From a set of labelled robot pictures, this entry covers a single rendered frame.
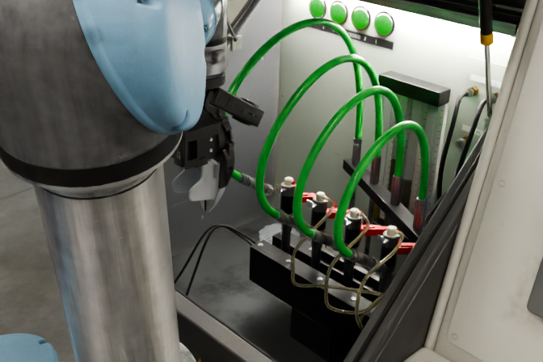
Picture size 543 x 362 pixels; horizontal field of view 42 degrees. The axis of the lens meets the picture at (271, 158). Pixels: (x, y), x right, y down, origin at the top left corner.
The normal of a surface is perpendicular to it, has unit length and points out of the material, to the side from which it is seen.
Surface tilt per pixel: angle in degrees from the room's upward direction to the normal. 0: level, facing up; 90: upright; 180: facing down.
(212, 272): 0
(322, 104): 90
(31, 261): 0
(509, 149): 76
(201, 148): 90
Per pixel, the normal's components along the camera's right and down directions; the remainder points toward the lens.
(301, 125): -0.72, 0.27
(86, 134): 0.24, 0.60
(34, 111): -0.14, 0.62
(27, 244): 0.04, -0.91
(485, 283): -0.69, 0.04
